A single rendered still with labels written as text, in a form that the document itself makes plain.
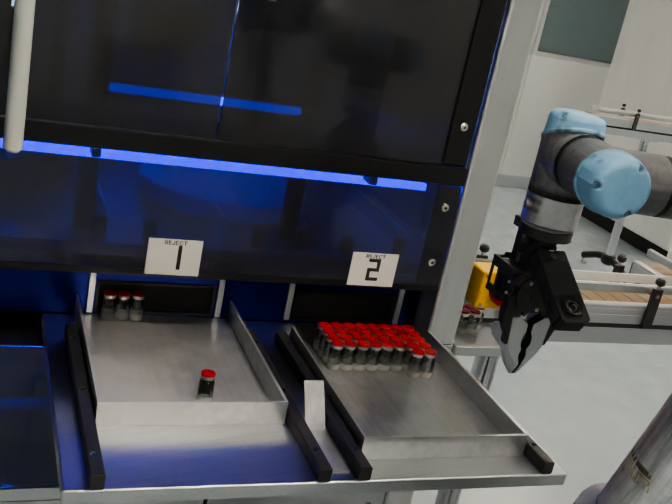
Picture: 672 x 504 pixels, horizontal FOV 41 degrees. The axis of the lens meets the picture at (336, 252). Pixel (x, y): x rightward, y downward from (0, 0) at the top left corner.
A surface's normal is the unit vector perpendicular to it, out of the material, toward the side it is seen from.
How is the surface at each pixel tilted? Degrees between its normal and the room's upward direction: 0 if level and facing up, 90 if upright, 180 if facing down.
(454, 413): 0
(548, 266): 33
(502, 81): 90
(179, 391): 0
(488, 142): 90
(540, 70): 90
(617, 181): 90
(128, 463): 0
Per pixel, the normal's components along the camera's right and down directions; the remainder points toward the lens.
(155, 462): 0.19, -0.93
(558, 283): 0.32, -0.58
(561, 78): 0.33, 0.37
